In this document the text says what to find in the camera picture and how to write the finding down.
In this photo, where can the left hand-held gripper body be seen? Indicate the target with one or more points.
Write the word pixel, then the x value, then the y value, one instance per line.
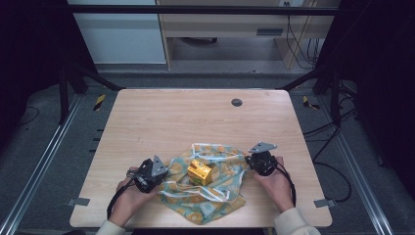
pixel 148 176

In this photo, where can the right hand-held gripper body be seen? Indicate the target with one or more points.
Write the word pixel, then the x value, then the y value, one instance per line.
pixel 262 163

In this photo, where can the yellow carton box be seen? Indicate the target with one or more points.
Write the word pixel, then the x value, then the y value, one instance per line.
pixel 199 173

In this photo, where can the orange print cloth bag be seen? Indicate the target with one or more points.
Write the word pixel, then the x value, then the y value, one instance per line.
pixel 195 202

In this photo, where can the person's right hand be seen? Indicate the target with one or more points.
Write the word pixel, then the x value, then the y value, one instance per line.
pixel 279 189

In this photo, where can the person's left hand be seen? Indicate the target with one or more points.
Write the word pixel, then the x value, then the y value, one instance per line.
pixel 130 202

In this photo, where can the black metal stand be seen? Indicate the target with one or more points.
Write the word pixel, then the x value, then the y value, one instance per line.
pixel 63 94
pixel 334 98

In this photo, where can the white cabinet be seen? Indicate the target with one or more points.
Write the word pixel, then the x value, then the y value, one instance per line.
pixel 120 39

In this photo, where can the light wooden desk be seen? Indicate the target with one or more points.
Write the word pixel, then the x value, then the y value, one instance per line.
pixel 225 24

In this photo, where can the grey table edge bracket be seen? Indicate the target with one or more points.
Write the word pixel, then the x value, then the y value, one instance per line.
pixel 324 203
pixel 78 202

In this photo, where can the aluminium floor rail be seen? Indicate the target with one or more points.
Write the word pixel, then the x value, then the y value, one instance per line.
pixel 42 160
pixel 355 166

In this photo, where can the black horizontal frame bar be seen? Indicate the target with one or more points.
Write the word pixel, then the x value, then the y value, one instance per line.
pixel 195 10

